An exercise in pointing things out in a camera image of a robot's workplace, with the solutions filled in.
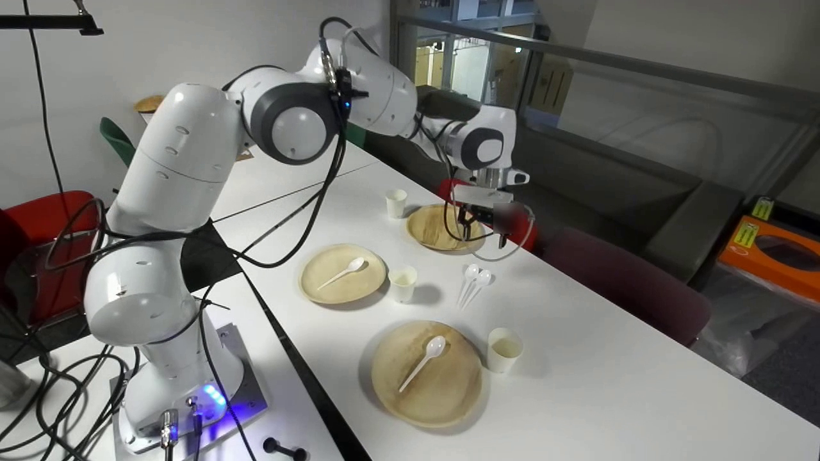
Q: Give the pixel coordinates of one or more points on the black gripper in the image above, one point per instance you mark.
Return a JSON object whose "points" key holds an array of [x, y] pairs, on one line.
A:
{"points": [[484, 207]]}

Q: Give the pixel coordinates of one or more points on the orange recycling bin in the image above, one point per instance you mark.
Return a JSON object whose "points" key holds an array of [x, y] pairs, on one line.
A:
{"points": [[774, 256]]}

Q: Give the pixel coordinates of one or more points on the red office chair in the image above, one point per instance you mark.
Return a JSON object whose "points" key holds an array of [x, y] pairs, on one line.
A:
{"points": [[41, 256]]}

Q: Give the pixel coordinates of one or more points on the near wooden plate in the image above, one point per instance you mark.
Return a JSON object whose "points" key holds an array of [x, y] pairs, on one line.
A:
{"points": [[443, 395]]}

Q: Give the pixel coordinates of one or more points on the green chair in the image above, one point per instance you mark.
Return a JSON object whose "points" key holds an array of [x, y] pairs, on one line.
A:
{"points": [[117, 139]]}

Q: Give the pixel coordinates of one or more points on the far white paper cup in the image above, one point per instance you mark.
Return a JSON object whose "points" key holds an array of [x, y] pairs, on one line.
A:
{"points": [[395, 204]]}

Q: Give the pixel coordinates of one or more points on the white paper cup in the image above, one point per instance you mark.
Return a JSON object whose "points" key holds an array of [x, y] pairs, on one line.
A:
{"points": [[404, 284], [502, 350], [395, 204]]}

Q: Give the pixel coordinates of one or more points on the middle wooden plate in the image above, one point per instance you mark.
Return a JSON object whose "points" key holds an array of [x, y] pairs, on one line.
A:
{"points": [[347, 291]]}

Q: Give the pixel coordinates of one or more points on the near white paper cup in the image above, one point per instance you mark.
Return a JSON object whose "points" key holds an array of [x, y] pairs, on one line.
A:
{"points": [[502, 350]]}

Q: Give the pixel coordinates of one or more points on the white spoon on middle plate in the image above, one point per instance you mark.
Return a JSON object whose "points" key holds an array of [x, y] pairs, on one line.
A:
{"points": [[354, 266]]}

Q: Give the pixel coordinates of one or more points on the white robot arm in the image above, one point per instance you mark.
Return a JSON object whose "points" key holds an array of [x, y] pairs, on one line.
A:
{"points": [[185, 170]]}

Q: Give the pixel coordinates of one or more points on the far wooden plate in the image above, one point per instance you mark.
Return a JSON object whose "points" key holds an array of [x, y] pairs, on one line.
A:
{"points": [[443, 229]]}

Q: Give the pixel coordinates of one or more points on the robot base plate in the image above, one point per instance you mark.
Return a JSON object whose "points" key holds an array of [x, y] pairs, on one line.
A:
{"points": [[204, 375]]}

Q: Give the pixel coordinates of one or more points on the wooden plate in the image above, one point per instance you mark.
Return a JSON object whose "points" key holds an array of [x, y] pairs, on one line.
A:
{"points": [[347, 291], [443, 395], [443, 229]]}

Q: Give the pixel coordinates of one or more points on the dark maroon chair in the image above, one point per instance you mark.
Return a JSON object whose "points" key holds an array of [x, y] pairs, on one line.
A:
{"points": [[631, 284]]}

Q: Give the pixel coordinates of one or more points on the white spoon on plate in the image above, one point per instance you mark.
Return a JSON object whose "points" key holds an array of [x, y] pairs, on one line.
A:
{"points": [[354, 266], [432, 353]]}

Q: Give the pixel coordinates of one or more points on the white spoon on near plate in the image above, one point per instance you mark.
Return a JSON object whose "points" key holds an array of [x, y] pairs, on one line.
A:
{"points": [[432, 353]]}

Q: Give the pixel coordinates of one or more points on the middle white paper cup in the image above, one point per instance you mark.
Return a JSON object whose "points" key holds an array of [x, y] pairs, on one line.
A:
{"points": [[404, 284]]}

